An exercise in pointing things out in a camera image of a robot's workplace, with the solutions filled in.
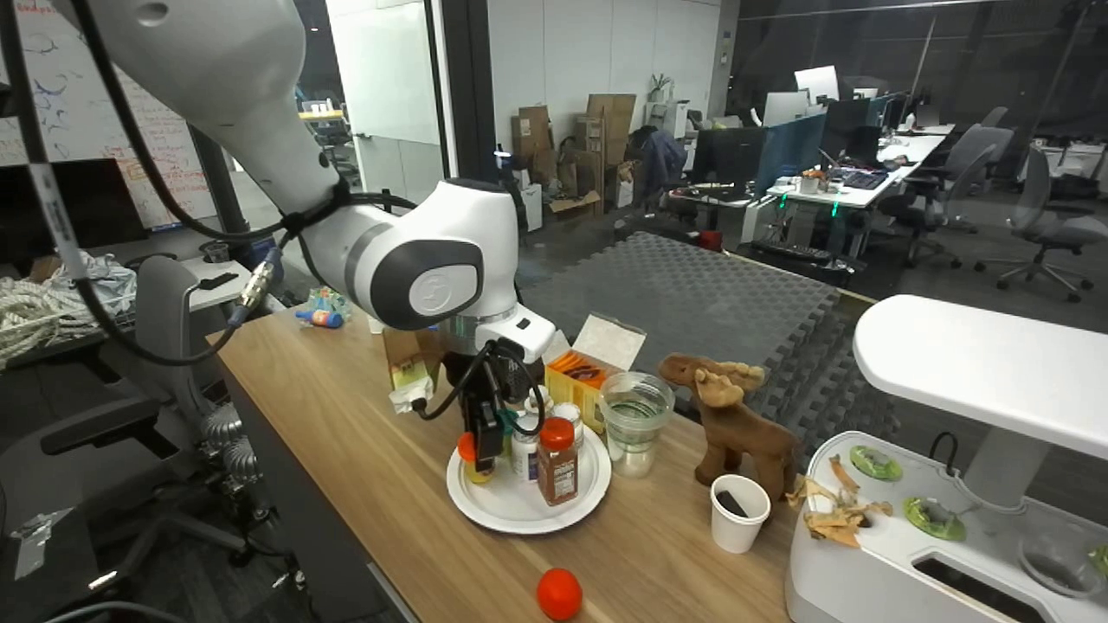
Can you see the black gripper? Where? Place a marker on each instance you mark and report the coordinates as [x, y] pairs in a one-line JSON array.
[[490, 371]]

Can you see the spice bottle orange lid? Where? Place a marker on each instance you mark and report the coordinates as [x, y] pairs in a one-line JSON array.
[[557, 464]]

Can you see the clear plastic cup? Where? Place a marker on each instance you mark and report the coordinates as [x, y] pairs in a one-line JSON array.
[[635, 462], [637, 391]]

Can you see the white black Franka robot arm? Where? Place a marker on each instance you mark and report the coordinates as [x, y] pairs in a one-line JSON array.
[[427, 277]]

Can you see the white paper plate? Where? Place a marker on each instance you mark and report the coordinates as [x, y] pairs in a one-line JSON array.
[[522, 510]]

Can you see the brown moose toy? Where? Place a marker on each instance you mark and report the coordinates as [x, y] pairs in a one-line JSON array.
[[740, 438]]

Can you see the small white paper cup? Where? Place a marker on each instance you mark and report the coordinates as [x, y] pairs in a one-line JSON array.
[[740, 520]]

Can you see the open yellow tea box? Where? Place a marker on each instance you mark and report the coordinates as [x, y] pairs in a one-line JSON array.
[[575, 376]]

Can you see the small colourful toy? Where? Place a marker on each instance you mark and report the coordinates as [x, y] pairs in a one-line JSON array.
[[318, 309]]

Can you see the grey foam floor mat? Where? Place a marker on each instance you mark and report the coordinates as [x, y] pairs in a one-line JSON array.
[[692, 296]]

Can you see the stacked cardboard boxes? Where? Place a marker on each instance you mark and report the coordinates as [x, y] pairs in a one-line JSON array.
[[601, 132]]

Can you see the grey swivel chair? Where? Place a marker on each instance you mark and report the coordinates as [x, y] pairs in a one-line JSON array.
[[140, 462]]

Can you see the pile of light cloth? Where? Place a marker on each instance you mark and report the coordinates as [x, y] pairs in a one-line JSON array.
[[55, 300]]

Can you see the office desk with monitors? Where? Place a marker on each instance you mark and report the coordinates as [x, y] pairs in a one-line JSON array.
[[860, 185]]

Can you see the white backed monitor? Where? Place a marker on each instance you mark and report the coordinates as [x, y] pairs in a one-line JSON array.
[[817, 83]]

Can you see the white indoor planter appliance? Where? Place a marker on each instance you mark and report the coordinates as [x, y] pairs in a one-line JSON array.
[[990, 368]]

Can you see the dark mesh office chair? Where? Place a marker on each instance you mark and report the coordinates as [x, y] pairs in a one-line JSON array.
[[1056, 227]]

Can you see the black glass wall frame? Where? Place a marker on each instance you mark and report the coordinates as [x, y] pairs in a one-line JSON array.
[[467, 82]]

